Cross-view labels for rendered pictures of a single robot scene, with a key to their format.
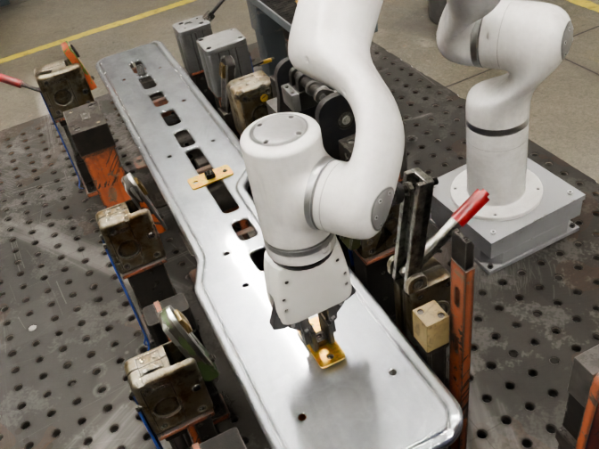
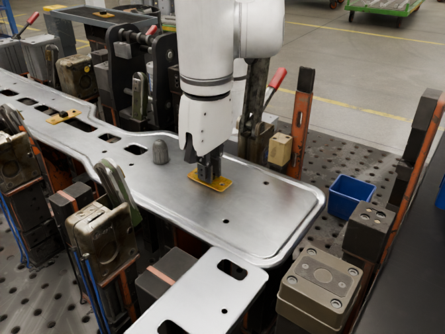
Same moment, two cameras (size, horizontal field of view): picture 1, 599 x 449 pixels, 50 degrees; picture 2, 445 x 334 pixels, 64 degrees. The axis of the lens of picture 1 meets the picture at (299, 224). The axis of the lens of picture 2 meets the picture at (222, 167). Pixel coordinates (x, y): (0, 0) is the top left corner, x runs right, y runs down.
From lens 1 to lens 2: 0.43 m
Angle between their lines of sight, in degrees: 29
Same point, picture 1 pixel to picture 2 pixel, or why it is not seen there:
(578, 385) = (423, 115)
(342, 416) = (252, 213)
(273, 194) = (208, 22)
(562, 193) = (267, 117)
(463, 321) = (304, 135)
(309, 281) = (217, 114)
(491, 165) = (235, 100)
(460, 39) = not seen: hidden behind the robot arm
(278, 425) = (212, 230)
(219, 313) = not seen: hidden behind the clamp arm
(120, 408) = (16, 313)
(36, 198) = not seen: outside the picture
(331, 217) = (256, 33)
